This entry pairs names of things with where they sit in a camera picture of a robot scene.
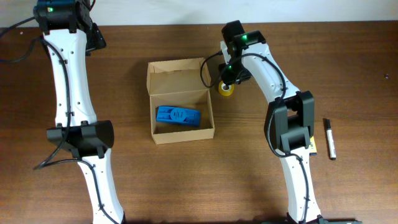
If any blue plastic holder case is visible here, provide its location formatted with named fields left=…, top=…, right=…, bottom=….
left=156, top=106, right=201, bottom=127

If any black cap whiteboard marker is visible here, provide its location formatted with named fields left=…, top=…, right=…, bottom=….
left=325, top=119, right=336, bottom=161

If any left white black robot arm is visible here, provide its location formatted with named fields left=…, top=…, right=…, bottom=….
left=34, top=0, right=126, bottom=223

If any yellow clear tape roll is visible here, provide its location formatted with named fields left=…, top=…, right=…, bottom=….
left=218, top=81, right=234, bottom=96

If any yellow highlighter dark cap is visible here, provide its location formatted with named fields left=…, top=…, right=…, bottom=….
left=309, top=137, right=317, bottom=156

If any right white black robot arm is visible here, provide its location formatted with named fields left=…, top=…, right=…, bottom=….
left=220, top=21, right=326, bottom=223

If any brown cardboard box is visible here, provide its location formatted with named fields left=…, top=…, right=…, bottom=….
left=146, top=58, right=215, bottom=144

